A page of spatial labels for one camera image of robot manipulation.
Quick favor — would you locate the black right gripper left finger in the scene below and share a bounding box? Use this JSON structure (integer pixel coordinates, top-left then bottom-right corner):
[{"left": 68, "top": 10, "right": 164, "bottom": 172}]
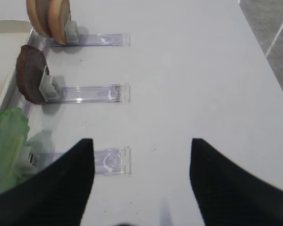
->
[{"left": 0, "top": 138, "right": 95, "bottom": 226}]

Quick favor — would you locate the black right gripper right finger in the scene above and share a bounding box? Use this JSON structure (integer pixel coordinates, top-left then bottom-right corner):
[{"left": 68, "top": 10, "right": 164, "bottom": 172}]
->
[{"left": 190, "top": 138, "right": 283, "bottom": 226}]

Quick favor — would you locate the white lettuce support clip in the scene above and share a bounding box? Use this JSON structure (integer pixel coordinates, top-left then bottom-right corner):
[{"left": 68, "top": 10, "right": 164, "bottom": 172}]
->
[{"left": 12, "top": 146, "right": 40, "bottom": 177}]

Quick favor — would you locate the clear lettuce holder strip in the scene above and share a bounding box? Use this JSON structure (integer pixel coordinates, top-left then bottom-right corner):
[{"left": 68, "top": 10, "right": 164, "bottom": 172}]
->
[{"left": 38, "top": 146, "right": 132, "bottom": 176}]

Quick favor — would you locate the green lettuce leaf standing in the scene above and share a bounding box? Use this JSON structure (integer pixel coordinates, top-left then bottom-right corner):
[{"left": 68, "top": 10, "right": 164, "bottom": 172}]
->
[{"left": 0, "top": 107, "right": 30, "bottom": 194}]

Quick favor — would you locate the brown meat patty standing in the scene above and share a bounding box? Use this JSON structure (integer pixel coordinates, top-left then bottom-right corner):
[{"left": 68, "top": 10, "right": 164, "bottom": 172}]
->
[{"left": 16, "top": 45, "right": 47, "bottom": 105}]

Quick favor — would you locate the white patty support clip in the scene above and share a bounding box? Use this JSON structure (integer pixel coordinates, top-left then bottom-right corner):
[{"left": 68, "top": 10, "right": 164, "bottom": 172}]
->
[{"left": 39, "top": 65, "right": 61, "bottom": 103}]

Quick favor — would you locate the clear patty holder strip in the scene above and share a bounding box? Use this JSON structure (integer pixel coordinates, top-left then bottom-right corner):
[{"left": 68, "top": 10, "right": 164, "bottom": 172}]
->
[{"left": 47, "top": 83, "right": 131, "bottom": 104}]

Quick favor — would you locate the clear right bun holder strip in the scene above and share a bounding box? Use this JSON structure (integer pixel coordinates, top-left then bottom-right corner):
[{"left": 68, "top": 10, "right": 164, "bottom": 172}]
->
[{"left": 46, "top": 32, "right": 131, "bottom": 48}]

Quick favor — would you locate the cream rectangular serving tray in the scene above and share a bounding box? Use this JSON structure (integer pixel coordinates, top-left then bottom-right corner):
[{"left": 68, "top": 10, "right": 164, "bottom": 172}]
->
[{"left": 0, "top": 20, "right": 32, "bottom": 113}]

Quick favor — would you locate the white bun support clip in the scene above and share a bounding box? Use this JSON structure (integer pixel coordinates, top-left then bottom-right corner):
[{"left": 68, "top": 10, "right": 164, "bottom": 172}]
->
[{"left": 64, "top": 20, "right": 79, "bottom": 43}]

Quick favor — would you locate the sesame bun slice near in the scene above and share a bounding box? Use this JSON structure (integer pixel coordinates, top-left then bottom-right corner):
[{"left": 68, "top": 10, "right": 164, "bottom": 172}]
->
[{"left": 48, "top": 0, "right": 71, "bottom": 45}]

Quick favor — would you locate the sesame bun slice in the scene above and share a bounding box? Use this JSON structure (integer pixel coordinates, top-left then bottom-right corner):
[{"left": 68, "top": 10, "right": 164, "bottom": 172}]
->
[
  {"left": 26, "top": 0, "right": 52, "bottom": 38},
  {"left": 48, "top": 0, "right": 71, "bottom": 45}
]

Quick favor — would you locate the sesame bun slice far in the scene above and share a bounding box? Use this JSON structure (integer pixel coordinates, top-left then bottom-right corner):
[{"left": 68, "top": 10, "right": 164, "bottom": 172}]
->
[{"left": 26, "top": 0, "right": 52, "bottom": 38}]

